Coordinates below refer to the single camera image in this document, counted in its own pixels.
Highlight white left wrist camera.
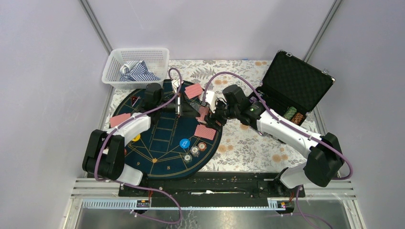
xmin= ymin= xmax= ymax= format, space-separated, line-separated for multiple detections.
xmin=171 ymin=79 xmax=183 ymax=94

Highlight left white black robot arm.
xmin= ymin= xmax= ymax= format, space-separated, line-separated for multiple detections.
xmin=82 ymin=83 xmax=200 ymax=196

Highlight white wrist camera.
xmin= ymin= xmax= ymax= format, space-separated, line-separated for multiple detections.
xmin=171 ymin=79 xmax=183 ymax=94
xmin=200 ymin=91 xmax=217 ymax=113

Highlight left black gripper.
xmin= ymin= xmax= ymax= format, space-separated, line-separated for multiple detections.
xmin=156 ymin=92 xmax=200 ymax=118

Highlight blue ten chip stack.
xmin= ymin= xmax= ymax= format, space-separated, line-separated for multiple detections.
xmin=190 ymin=146 xmax=200 ymax=157

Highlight red white chip stack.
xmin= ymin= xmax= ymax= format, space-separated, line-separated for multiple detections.
xmin=198 ymin=142 xmax=207 ymax=151

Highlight blue small blind button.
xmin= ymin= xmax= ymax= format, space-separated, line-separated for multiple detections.
xmin=179 ymin=138 xmax=190 ymax=149

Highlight red playing card deck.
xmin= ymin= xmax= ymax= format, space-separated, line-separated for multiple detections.
xmin=196 ymin=106 xmax=210 ymax=124

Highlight dealt red card top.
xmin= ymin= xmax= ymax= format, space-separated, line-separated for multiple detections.
xmin=184 ymin=83 xmax=203 ymax=99

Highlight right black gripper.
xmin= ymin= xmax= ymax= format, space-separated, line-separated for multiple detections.
xmin=204 ymin=98 xmax=239 ymax=132

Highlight white plastic basket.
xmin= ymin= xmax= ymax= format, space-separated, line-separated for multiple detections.
xmin=101 ymin=48 xmax=170 ymax=90

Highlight orange black chip row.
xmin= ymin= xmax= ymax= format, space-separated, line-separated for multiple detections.
xmin=290 ymin=112 xmax=305 ymax=125

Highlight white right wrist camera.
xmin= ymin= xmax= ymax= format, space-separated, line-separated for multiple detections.
xmin=200 ymin=91 xmax=217 ymax=113

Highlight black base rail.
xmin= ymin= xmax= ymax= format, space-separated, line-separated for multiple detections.
xmin=118 ymin=172 xmax=305 ymax=208

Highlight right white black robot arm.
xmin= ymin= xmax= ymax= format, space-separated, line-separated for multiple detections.
xmin=200 ymin=84 xmax=345 ymax=197

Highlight blue striped cloth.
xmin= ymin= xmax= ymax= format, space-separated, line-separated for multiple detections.
xmin=119 ymin=61 xmax=160 ymax=82

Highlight green chip row in case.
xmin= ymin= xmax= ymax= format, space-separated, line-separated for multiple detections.
xmin=283 ymin=107 xmax=297 ymax=120

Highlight floral tablecloth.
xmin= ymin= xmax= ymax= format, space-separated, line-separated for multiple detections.
xmin=92 ymin=60 xmax=330 ymax=174

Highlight round dark poker mat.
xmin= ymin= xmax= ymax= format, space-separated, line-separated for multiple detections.
xmin=107 ymin=79 xmax=224 ymax=181

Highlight yellow big blind button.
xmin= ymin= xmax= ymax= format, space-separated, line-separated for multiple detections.
xmin=132 ymin=134 xmax=141 ymax=142

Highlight dealt red cards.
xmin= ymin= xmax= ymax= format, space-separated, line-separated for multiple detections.
xmin=194 ymin=124 xmax=217 ymax=140

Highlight dealt red card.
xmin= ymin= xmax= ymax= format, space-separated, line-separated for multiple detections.
xmin=184 ymin=83 xmax=203 ymax=99
xmin=109 ymin=113 xmax=131 ymax=127

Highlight black aluminium chip case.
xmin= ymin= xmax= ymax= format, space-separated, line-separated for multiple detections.
xmin=256 ymin=50 xmax=335 ymax=125

